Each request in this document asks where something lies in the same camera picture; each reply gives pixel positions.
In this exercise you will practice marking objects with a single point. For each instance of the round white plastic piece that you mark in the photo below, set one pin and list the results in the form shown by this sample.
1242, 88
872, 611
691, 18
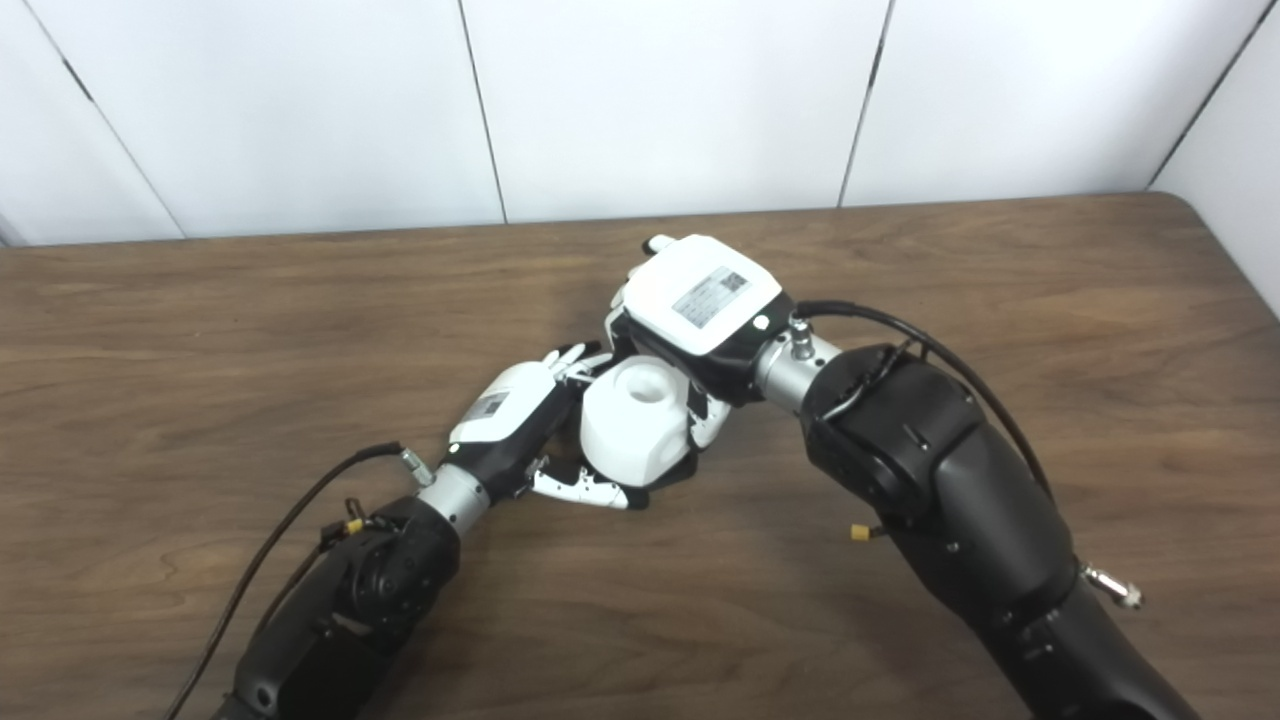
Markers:
630, 425

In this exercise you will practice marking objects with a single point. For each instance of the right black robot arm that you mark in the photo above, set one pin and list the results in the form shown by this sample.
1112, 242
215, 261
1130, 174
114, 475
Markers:
950, 500

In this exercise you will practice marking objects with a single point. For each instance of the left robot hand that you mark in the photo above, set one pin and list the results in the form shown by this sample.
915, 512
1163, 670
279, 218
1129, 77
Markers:
505, 420

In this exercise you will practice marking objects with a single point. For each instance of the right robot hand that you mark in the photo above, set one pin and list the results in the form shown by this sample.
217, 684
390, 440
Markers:
705, 300

